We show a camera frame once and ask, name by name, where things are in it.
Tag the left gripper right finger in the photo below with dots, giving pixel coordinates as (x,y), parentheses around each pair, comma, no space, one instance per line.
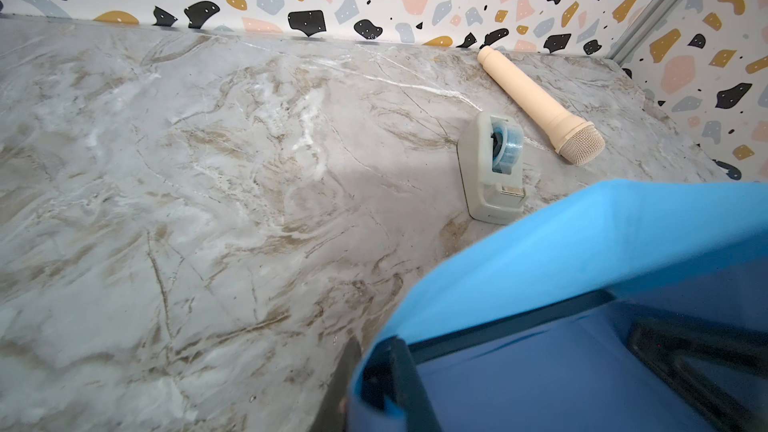
(410,393)

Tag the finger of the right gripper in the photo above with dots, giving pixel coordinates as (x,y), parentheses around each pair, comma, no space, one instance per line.
(718,370)

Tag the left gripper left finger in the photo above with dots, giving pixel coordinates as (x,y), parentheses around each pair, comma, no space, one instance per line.
(332,413)

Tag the dark navy gift box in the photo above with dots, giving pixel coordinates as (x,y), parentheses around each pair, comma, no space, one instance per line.
(447,344)

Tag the blue wrapping paper sheet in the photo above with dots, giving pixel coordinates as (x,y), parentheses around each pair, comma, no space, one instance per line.
(672,251)

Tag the white tape dispenser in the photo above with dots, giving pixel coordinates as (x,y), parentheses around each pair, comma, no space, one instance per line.
(490,158)

